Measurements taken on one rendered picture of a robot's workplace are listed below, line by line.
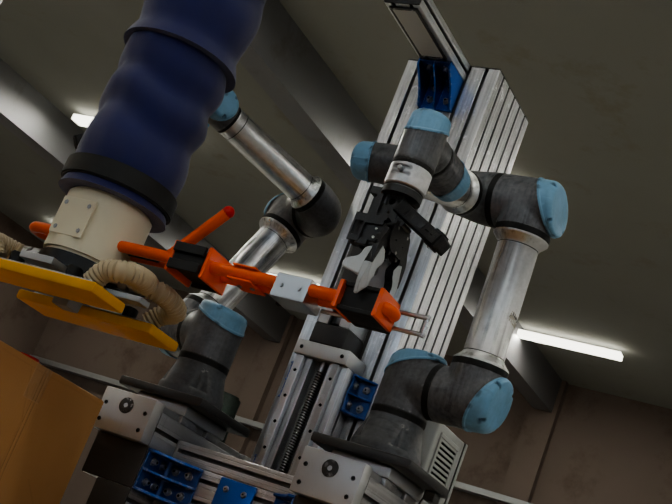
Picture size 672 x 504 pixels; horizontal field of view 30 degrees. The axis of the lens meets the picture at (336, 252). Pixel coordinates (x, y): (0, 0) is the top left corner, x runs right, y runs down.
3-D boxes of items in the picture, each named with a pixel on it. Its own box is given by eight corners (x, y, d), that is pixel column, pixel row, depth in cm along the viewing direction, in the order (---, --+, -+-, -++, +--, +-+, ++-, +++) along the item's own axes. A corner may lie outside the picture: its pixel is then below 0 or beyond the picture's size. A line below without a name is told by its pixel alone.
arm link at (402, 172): (438, 184, 217) (421, 161, 210) (429, 207, 215) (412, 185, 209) (400, 178, 221) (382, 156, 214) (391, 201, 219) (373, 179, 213)
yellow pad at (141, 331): (14, 296, 246) (25, 274, 247) (44, 316, 254) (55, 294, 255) (148, 333, 229) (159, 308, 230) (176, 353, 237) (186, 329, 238)
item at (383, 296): (330, 305, 205) (340, 278, 206) (347, 322, 211) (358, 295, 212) (374, 315, 201) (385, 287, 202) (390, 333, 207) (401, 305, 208)
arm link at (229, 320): (196, 351, 270) (220, 294, 274) (166, 349, 281) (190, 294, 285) (239, 373, 277) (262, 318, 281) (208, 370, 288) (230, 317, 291)
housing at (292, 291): (267, 294, 212) (277, 270, 213) (284, 309, 218) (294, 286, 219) (301, 302, 208) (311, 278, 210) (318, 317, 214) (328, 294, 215)
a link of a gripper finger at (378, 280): (363, 310, 217) (372, 258, 216) (393, 317, 213) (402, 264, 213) (354, 310, 214) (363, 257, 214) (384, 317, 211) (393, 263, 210)
